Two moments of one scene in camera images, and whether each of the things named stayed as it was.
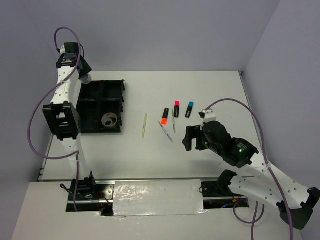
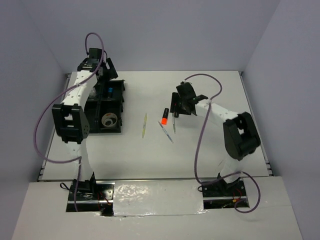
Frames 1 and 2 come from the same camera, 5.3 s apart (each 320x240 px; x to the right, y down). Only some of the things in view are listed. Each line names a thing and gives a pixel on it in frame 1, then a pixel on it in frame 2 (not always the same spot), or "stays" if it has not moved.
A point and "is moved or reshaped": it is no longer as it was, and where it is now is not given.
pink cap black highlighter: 176,111 stays
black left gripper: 86,67 → 110,73
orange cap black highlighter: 164,120 stays
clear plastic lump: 86,79 is moved or reshaped
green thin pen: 173,114 stays
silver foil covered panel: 155,197 stays
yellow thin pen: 144,125 stays
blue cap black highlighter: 191,105 is moved or reshaped
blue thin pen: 171,140 stays
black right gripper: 192,132 → 176,99
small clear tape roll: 108,120 stays
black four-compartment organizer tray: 99,108 stays
